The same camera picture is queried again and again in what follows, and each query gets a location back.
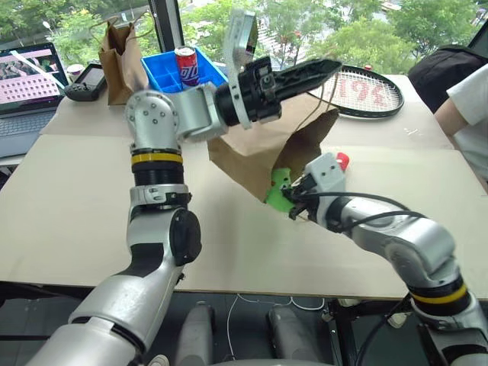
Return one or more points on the red plush toy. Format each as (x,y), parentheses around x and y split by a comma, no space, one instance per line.
(344,160)

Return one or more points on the large brown paper bag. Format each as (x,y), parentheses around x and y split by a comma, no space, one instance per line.
(251,141)

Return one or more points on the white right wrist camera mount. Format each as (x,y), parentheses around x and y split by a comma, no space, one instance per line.
(326,173)

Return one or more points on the black tennis racket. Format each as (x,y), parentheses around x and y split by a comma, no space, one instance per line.
(366,95)

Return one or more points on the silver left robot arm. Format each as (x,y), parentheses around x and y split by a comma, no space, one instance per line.
(152,114)

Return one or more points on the narrow brown paper bag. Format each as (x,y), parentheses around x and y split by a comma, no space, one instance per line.
(122,65)

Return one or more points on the white power plug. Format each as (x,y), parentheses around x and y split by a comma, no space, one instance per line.
(396,319)

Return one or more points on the white cup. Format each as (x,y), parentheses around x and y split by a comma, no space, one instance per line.
(74,71)

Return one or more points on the grey laptop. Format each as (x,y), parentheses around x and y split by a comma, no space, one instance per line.
(26,95)

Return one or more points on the person's bare forearm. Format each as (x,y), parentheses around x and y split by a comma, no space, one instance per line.
(450,118)

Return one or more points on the black handheld game console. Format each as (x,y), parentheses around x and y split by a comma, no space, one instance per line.
(87,82)

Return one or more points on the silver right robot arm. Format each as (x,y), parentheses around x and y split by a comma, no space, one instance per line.
(419,244)

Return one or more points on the person in white shirt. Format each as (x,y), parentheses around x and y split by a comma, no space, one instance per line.
(472,114)
(438,72)

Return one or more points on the blue plastic divided bin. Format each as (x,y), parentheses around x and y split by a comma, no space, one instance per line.
(160,72)

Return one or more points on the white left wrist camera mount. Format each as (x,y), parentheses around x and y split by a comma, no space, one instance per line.
(238,42)

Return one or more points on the dark rounded shape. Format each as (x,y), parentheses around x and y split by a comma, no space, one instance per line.
(291,335)

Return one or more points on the black window frame post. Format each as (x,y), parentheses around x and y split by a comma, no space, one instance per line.
(167,26)

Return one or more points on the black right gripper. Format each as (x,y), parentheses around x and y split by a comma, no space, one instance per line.
(307,194)

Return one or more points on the green plush toy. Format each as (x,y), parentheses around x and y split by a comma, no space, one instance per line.
(276,194)

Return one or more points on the red purple soda can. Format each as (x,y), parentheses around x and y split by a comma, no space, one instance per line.
(187,68)

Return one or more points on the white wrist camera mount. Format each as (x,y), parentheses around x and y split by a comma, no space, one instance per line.
(238,42)
(326,173)

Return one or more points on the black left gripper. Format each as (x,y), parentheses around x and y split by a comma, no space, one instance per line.
(259,95)

